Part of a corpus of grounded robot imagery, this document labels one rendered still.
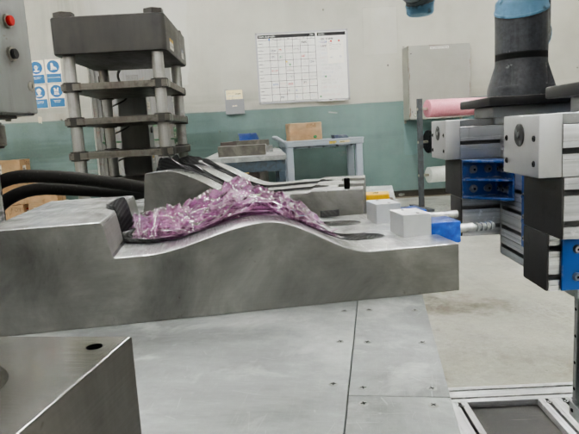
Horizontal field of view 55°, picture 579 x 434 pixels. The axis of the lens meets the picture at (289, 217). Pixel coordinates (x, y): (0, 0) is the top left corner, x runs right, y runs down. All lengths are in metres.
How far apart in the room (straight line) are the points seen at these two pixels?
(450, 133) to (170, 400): 1.02
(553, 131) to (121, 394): 0.68
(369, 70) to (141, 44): 3.57
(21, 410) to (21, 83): 1.37
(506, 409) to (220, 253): 1.24
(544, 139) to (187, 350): 0.57
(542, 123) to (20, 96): 1.24
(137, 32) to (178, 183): 4.04
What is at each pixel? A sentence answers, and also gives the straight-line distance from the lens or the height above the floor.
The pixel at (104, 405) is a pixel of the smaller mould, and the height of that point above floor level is 0.85.
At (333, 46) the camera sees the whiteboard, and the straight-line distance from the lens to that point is 7.57.
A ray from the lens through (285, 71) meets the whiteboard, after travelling 7.48.
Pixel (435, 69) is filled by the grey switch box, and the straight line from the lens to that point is 7.49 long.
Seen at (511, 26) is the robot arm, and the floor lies 1.19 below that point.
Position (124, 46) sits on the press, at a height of 1.76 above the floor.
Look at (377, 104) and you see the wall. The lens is 7.61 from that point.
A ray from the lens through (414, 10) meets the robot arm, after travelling 1.62.
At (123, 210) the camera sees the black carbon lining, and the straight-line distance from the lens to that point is 0.77.
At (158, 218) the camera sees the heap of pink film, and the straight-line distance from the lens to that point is 0.68.
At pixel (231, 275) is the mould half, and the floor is 0.84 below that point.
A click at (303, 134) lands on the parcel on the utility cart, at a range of 6.88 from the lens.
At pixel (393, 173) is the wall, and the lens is 7.67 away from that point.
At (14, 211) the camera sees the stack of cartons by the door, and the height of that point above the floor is 0.19.
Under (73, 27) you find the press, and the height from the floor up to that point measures 1.92.
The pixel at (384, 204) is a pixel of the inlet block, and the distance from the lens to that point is 0.79.
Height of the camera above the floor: 0.99
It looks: 9 degrees down
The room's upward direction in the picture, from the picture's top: 3 degrees counter-clockwise
